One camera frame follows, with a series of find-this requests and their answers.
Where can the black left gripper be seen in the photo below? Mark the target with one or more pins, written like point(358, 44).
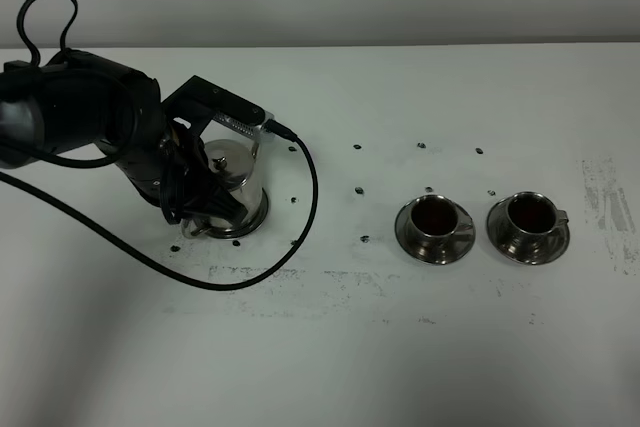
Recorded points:
point(166, 163)

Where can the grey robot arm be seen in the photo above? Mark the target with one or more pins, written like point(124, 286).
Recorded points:
point(82, 111)

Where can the stainless steel teapot coaster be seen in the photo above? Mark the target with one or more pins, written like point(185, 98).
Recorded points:
point(254, 222)

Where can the left stainless steel teacup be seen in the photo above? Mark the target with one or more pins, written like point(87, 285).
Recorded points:
point(437, 222)

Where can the stainless steel teacup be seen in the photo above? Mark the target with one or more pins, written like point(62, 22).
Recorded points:
point(535, 227)
point(437, 222)

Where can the left stainless steel saucer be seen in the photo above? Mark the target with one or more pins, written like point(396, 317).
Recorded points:
point(415, 247)

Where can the stainless steel saucer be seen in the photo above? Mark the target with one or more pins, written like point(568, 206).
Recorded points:
point(415, 247)
point(496, 228)

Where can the right stainless steel saucer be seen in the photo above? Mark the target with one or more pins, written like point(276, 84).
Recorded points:
point(496, 228)

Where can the right stainless steel teacup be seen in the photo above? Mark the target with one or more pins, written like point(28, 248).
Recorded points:
point(535, 227)

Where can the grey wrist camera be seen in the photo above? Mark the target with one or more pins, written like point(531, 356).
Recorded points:
point(199, 102)

